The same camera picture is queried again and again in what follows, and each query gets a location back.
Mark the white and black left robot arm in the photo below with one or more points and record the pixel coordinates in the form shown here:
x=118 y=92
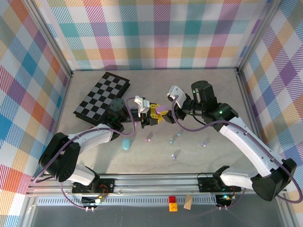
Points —
x=94 y=137

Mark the small controller board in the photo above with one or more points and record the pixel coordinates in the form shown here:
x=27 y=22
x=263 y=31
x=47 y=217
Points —
x=91 y=201
x=225 y=198

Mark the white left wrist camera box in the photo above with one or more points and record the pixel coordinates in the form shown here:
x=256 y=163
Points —
x=142 y=105

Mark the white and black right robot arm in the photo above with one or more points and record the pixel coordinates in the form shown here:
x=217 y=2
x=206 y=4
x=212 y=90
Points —
x=248 y=144

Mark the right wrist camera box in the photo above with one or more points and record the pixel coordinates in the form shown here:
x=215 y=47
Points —
x=176 y=92

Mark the aluminium frame post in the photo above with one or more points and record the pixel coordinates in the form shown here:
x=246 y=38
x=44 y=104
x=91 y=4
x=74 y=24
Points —
x=257 y=35
x=52 y=43

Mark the small red studded brick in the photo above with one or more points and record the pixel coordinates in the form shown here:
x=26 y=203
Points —
x=172 y=199

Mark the blue earbud charging case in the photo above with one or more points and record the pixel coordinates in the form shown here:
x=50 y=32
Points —
x=126 y=144

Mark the black and white chessboard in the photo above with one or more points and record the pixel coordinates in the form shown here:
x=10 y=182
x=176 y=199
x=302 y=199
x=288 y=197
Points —
x=101 y=97

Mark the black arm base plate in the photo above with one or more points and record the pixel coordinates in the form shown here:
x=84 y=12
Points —
x=106 y=185
x=206 y=184

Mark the pink oval piece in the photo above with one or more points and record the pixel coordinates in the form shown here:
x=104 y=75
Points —
x=163 y=109

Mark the small wooden block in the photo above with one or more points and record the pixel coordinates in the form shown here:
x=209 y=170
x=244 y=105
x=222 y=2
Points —
x=188 y=202

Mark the aluminium side rail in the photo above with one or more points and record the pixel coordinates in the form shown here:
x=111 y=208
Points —
x=61 y=106
x=251 y=104

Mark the aluminium mounting rail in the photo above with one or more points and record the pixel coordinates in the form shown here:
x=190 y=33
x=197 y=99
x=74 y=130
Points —
x=154 y=184

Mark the orange studded brick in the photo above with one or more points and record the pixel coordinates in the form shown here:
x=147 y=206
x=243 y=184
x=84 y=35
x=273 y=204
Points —
x=173 y=207

